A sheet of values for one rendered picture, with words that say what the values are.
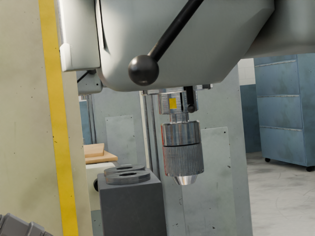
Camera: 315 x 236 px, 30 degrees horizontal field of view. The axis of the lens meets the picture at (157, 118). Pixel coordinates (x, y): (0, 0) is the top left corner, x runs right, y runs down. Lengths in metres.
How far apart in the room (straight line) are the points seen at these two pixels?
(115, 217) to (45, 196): 1.31
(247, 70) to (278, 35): 9.86
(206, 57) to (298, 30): 0.10
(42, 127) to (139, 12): 1.82
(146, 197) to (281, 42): 0.55
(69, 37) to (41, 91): 1.74
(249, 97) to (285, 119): 2.26
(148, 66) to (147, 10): 0.07
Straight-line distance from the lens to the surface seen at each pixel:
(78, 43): 0.66
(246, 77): 10.52
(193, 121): 0.68
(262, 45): 0.71
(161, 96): 0.68
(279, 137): 8.58
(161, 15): 0.60
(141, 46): 0.61
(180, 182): 0.70
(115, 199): 1.13
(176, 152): 0.68
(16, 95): 2.39
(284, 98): 8.31
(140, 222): 1.14
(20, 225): 0.99
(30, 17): 2.42
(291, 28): 0.64
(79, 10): 0.66
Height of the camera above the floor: 1.31
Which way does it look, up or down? 3 degrees down
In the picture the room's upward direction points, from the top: 6 degrees counter-clockwise
